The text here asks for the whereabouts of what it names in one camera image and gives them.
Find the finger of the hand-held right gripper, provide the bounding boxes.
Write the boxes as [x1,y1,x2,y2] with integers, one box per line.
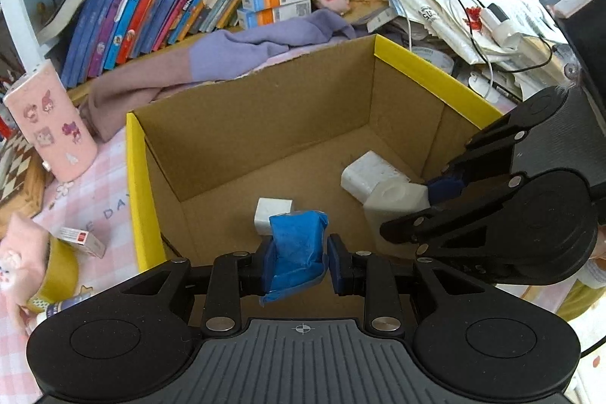
[426,87,567,204]
[380,172,531,263]

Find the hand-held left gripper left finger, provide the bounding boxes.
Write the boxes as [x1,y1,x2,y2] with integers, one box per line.
[118,237,276,337]

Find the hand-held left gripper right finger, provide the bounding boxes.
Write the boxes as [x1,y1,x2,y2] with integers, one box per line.
[328,234,493,337]

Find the blue tissue packet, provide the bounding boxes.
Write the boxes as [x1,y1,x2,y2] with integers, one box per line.
[260,209,330,304]

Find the small white charger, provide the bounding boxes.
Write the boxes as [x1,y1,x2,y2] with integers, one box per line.
[254,197,294,236]

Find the yellow cardboard box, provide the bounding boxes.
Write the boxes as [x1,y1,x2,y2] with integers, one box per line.
[125,34,505,275]

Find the small white red-label box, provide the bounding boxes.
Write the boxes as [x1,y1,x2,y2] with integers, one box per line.
[52,226,107,259]

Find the yellow tape roll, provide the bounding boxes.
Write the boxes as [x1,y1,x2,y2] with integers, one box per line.
[26,236,81,315]

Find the pink plush glove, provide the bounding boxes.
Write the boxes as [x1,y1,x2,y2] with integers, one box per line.
[0,212,53,334]

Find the white handheld device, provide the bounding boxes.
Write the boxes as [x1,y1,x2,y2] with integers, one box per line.
[480,4,526,51]

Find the red knot ornament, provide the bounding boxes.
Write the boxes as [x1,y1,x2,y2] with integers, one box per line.
[464,5,484,31]

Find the pile of papers and bags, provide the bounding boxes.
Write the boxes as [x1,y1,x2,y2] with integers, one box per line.
[376,0,576,90]

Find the purple and mauve cloth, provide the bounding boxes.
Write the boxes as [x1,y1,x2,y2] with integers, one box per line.
[78,9,358,144]

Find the pink sticker pen holder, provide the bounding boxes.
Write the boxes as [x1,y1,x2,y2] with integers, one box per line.
[2,58,98,182]

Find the wooden chessboard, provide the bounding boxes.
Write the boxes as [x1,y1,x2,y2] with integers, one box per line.
[0,134,48,220]

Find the thick white book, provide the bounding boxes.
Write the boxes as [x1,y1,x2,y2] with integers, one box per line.
[35,0,102,46]

